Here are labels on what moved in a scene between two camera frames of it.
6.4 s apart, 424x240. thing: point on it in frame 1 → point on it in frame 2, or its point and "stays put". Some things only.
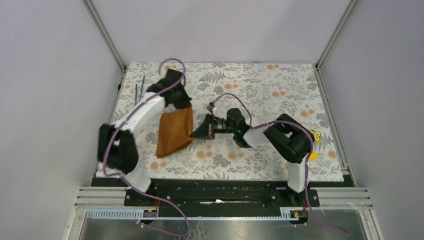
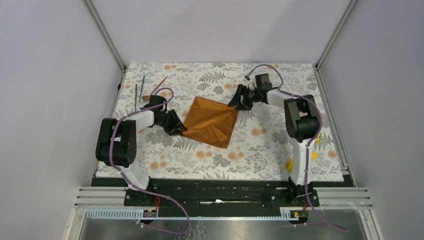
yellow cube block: (314, 155) stays put
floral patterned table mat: (210, 108) stays put
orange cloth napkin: (176, 128) → (211, 122)
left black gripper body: (182, 99) → (168, 121)
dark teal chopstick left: (136, 93) stays put
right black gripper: (202, 132) → (236, 100)
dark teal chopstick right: (142, 86) stays put
